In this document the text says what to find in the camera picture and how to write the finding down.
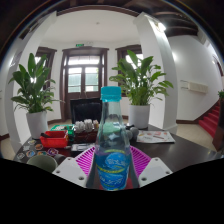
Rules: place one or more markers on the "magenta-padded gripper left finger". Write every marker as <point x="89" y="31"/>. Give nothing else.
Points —
<point x="70" y="171"/>

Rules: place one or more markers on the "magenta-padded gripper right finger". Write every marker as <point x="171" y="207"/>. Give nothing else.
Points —
<point x="156" y="170"/>

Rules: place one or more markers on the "clear bottle with blue cap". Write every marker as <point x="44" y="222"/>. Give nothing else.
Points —
<point x="112" y="160"/>

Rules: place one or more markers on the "round colourful sticker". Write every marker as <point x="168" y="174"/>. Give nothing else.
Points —
<point x="31" y="153"/>
<point x="39" y="146"/>
<point x="52" y="152"/>

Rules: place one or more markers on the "printed paper leaflet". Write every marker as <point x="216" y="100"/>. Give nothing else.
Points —
<point x="155" y="136"/>

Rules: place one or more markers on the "red plastic box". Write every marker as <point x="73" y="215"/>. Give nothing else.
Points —
<point x="53" y="141"/>

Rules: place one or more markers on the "green flat box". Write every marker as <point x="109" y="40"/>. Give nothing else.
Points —
<point x="60" y="127"/>

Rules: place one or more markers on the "small succulents in brown box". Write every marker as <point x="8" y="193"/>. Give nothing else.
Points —
<point x="85" y="128"/>

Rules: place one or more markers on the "black chair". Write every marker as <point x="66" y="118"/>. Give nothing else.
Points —
<point x="85" y="110"/>

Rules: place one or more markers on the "red carpeted staircase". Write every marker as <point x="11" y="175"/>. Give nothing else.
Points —
<point x="213" y="120"/>

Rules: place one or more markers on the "leafy plant in white pot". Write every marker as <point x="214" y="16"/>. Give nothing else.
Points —
<point x="141" y="80"/>
<point x="31" y="90"/>

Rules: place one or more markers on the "dark wooden glazed double door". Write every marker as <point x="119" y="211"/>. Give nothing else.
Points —
<point x="83" y="76"/>

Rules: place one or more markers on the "dark wooden framed window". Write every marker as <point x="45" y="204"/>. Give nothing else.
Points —
<point x="46" y="55"/>
<point x="121" y="55"/>

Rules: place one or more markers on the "green exit sign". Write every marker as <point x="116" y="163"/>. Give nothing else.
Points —
<point x="79" y="45"/>

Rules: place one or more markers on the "white wall heater unit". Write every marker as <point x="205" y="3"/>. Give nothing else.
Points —
<point x="195" y="86"/>

